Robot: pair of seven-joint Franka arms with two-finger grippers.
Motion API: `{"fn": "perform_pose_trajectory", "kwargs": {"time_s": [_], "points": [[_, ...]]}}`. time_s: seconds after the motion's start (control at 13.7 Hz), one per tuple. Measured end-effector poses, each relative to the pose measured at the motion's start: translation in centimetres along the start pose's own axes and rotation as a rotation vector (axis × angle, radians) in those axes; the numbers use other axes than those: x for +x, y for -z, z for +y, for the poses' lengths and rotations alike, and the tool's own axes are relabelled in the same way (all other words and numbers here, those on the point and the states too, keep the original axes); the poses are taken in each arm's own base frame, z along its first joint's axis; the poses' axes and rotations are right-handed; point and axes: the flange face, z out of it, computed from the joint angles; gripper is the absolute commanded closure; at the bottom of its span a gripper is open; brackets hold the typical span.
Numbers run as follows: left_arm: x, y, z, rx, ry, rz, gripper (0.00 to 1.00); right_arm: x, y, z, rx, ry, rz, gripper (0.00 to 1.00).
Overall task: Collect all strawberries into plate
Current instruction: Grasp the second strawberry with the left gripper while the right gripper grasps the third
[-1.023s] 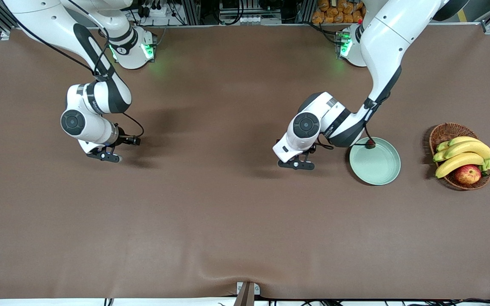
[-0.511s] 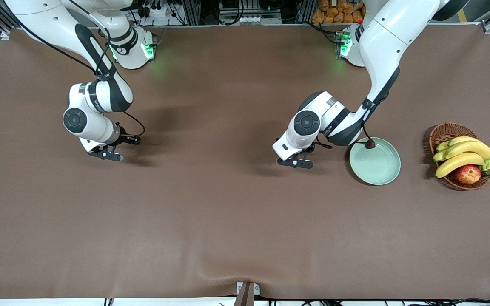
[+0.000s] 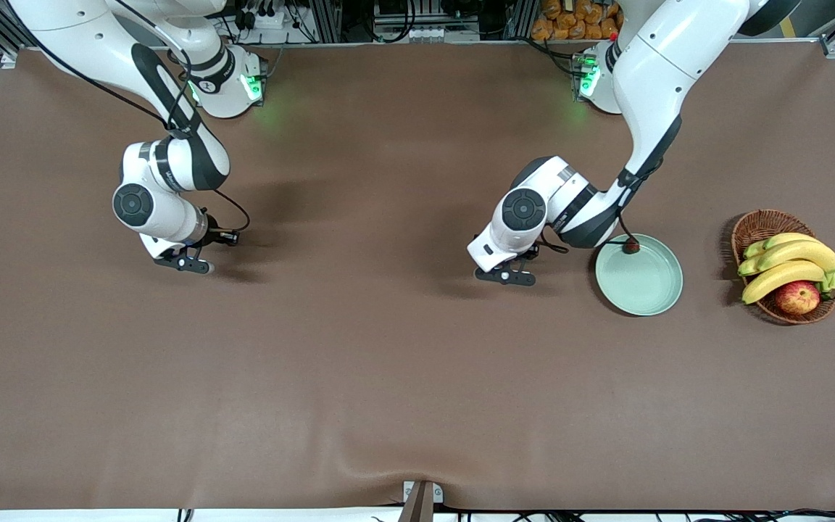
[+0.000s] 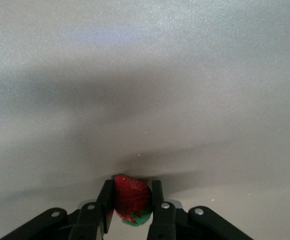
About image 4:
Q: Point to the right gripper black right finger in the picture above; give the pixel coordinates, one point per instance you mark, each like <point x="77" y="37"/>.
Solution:
<point x="162" y="222"/>

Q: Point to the small red toy strawberry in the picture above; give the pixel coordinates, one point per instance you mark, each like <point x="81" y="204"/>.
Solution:
<point x="132" y="195"/>

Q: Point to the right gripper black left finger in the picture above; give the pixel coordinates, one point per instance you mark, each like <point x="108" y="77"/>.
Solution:
<point x="89" y="222"/>

